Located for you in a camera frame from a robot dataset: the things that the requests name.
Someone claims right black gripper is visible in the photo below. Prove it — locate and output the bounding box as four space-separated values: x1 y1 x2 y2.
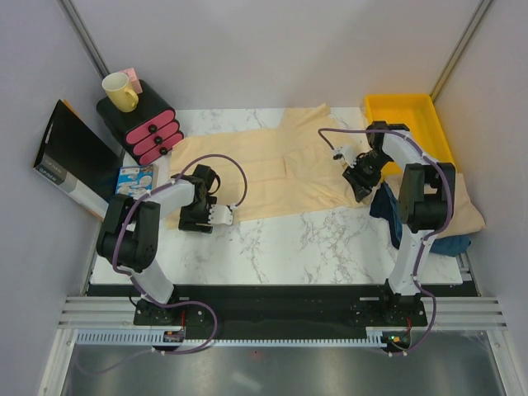
342 150 391 203

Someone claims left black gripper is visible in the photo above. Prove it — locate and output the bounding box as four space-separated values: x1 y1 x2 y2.
179 196 217 234

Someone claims cream yellow t shirt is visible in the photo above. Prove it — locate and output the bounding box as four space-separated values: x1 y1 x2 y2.
169 104 366 222

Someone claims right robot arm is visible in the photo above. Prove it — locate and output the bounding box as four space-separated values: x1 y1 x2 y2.
333 121 456 296

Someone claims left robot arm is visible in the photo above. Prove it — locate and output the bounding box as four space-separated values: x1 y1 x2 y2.
97 165 220 324

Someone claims folded navy t shirt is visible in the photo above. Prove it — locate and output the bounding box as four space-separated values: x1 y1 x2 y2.
369 182 403 249

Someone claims blue picture book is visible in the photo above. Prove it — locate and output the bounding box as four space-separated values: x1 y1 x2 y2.
115 164 158 198

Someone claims yellow plastic bin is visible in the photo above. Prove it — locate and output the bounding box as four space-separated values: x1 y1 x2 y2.
363 93 455 164

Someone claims black pink drawer unit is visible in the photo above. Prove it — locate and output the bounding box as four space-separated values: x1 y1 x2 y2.
97 80 184 166

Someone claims folded blue t shirt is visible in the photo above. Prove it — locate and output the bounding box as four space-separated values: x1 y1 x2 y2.
430 235 471 257

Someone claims folded beige t shirt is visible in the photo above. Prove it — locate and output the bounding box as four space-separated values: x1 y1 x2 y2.
437 173 485 238

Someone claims black cardboard box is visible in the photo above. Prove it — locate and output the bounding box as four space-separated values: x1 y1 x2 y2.
33 100 122 220

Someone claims yellow ceramic mug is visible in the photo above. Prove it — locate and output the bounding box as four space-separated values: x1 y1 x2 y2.
101 72 139 113

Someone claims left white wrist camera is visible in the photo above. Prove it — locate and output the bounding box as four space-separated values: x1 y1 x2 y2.
207 205 233 225

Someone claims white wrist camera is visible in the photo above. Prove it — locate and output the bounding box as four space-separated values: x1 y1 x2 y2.
207 205 233 225
332 145 359 168

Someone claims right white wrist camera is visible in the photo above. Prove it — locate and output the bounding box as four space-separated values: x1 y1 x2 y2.
332 145 359 168

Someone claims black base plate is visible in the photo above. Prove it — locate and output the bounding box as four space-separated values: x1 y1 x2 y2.
134 285 427 341

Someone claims left white cable duct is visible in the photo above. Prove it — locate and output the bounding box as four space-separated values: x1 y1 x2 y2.
76 329 186 347

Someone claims white cable duct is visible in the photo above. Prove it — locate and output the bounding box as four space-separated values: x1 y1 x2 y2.
365 326 426 344
76 329 186 347

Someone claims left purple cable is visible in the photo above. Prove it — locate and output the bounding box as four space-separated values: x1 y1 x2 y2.
73 153 248 375

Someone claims purple cable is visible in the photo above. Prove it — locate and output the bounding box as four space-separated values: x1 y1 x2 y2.
317 126 455 358
73 153 248 375

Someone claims right white cable duct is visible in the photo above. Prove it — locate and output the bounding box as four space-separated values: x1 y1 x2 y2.
365 326 426 344

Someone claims right corner aluminium post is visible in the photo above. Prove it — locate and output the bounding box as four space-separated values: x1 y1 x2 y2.
430 0 496 103

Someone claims corner aluminium post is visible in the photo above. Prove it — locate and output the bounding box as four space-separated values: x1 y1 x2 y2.
57 0 110 78
430 0 496 103

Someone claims aluminium frame rail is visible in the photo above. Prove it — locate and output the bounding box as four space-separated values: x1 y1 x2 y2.
59 297 507 331

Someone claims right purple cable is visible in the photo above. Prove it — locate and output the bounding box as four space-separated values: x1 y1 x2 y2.
317 126 455 358

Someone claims left corner aluminium post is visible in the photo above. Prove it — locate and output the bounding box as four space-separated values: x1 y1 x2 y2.
57 0 110 78

